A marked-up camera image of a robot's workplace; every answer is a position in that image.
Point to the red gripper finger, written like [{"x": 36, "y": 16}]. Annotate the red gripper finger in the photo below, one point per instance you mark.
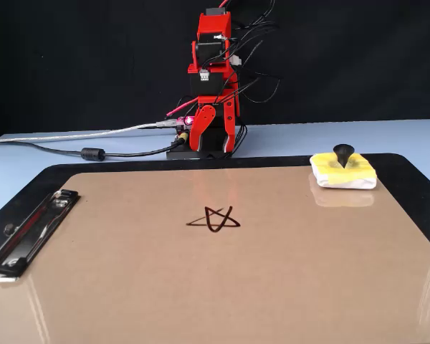
[
  {"x": 204, "y": 120},
  {"x": 230, "y": 118}
]

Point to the controller board with LED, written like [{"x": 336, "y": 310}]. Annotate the controller board with LED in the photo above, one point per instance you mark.
[{"x": 186, "y": 122}]

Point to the brown clipboard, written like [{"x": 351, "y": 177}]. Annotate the brown clipboard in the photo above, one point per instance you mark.
[{"x": 236, "y": 286}]

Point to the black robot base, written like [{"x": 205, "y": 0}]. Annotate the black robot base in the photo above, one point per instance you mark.
[{"x": 211, "y": 143}]

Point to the metal clipboard clip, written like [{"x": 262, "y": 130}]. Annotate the metal clipboard clip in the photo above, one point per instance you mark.
[{"x": 28, "y": 233}]

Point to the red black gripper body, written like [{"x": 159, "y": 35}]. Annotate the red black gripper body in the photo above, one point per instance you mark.
[{"x": 208, "y": 99}]

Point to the yellow sponge with black knob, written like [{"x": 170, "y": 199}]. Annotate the yellow sponge with black knob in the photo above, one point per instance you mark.
[{"x": 344, "y": 179}]

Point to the black marker star drawing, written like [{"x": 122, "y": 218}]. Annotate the black marker star drawing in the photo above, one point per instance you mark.
[{"x": 215, "y": 230}]

